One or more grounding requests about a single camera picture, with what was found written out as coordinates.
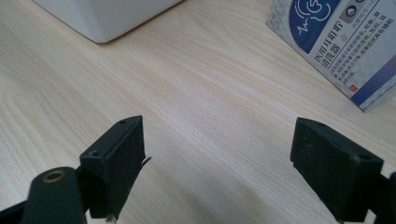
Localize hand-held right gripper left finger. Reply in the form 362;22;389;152
78;115;148;222

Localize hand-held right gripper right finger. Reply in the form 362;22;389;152
290;117;385;223

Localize white and blue box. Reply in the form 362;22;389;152
265;0;396;113

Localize white plastic bin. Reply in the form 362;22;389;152
32;0;183;44

